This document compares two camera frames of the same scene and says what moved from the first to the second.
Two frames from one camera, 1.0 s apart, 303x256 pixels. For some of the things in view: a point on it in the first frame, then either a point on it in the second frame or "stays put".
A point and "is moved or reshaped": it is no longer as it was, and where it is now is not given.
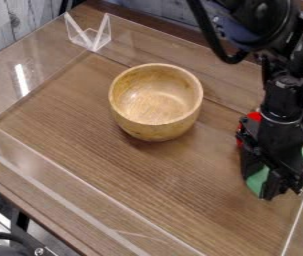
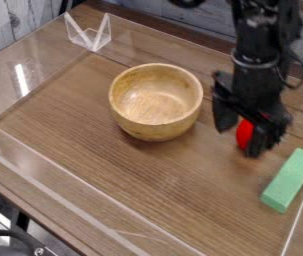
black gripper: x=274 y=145 to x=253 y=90
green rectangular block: x=257 y=180 is moved or reshaped
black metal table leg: x=30 y=247 stays put
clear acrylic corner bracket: x=90 y=38 stays put
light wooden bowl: x=155 y=99 stays put
